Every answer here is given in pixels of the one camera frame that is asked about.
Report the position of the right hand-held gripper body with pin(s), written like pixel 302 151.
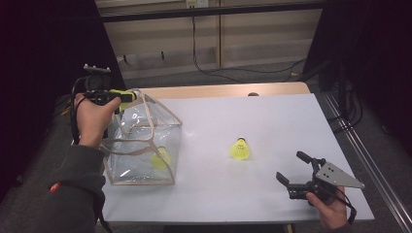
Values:
pixel 336 178

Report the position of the black curtain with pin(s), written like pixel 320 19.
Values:
pixel 39 64
pixel 382 48

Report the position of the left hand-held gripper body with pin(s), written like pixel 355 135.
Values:
pixel 97 84

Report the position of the white wall socket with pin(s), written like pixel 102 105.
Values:
pixel 197 3

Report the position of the beige wooden cabinet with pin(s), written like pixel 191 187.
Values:
pixel 259 29

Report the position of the dark round table grommet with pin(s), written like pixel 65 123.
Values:
pixel 253 94

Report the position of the black metal stand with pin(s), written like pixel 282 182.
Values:
pixel 341 84

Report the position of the person's right hand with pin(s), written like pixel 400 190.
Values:
pixel 333 213

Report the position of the black metal crossbar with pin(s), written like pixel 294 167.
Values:
pixel 210 11

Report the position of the white table mat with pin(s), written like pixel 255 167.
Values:
pixel 275 123

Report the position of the person's left hand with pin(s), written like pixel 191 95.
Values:
pixel 92 119

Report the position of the clear bag with beige trim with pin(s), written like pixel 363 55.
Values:
pixel 168 139

